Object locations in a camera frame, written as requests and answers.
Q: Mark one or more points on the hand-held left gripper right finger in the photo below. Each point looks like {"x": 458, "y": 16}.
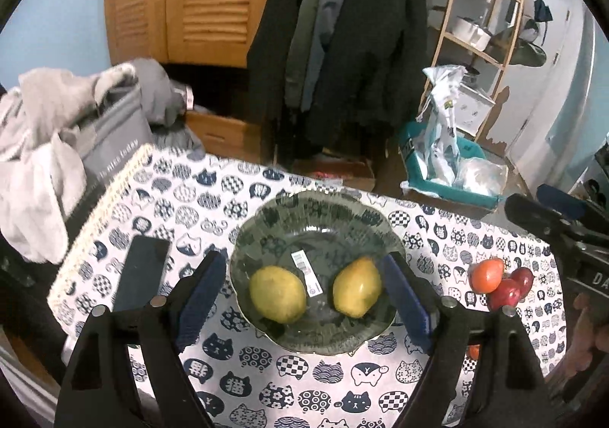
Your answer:
{"x": 404, "y": 302}

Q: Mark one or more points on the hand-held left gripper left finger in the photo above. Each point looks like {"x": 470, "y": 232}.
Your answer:
{"x": 202, "y": 297}

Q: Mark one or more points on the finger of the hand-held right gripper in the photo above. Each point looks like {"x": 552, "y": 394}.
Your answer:
{"x": 528, "y": 214}
{"x": 561, "y": 199}

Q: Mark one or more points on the yellow lemon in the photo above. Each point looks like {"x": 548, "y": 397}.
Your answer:
{"x": 356, "y": 287}

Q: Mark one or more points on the orange tomato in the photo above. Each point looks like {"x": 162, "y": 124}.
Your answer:
{"x": 485, "y": 273}

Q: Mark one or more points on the yellow-green pear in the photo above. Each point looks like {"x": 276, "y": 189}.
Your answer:
{"x": 277, "y": 295}

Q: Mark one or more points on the red apple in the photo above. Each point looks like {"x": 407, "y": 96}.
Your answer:
{"x": 504, "y": 295}
{"x": 522, "y": 276}

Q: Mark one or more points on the green patterned bowl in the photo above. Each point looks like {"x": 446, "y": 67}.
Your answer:
{"x": 314, "y": 218}

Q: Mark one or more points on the person's right hand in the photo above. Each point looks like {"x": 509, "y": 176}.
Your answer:
{"x": 590, "y": 337}

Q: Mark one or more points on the clear plastic bag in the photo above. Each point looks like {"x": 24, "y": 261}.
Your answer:
{"x": 480, "y": 176}

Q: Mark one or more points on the black smartphone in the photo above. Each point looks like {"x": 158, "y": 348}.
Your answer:
{"x": 142, "y": 273}

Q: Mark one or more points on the large cardboard box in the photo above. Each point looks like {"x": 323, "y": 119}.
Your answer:
{"x": 452, "y": 202}

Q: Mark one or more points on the white door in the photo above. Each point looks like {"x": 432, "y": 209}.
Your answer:
{"x": 566, "y": 90}

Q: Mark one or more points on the cat-print tablecloth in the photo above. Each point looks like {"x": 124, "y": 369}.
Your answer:
{"x": 333, "y": 385}

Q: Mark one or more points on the white printed box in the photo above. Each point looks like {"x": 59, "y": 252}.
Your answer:
{"x": 473, "y": 109}

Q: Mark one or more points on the teal plastic basket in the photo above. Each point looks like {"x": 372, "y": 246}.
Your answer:
{"x": 418, "y": 161}

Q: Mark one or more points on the printed plastic bag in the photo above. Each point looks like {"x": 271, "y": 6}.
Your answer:
{"x": 445, "y": 123}

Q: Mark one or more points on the dark steel pot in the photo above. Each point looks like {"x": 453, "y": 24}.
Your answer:
{"x": 470, "y": 77}

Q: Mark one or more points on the cardboard box with red print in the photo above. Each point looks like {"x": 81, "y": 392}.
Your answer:
{"x": 333, "y": 171}

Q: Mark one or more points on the dark green hat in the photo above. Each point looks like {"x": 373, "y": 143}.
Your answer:
{"x": 523, "y": 47}

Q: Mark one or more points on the wooden shelf rack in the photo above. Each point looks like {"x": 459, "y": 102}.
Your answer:
{"x": 506, "y": 35}

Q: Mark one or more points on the grey storage bag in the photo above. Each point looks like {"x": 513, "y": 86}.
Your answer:
{"x": 109, "y": 138}

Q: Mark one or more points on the white cooking pot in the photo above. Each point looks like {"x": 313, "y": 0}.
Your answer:
{"x": 471, "y": 33}

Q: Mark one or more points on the dark folded umbrella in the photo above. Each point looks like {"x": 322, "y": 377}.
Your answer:
{"x": 543, "y": 10}

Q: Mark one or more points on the light grey garment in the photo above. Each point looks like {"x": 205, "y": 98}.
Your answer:
{"x": 38, "y": 171}

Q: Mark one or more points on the dark grey garment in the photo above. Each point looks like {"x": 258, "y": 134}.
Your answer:
{"x": 157, "y": 90}

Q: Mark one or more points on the black hooded coat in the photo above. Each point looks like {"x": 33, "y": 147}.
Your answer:
{"x": 380, "y": 28}

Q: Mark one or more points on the black jacket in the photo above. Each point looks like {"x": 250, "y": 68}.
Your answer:
{"x": 271, "y": 57}

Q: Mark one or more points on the grey jacket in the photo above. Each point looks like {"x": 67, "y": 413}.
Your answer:
{"x": 304, "y": 52}

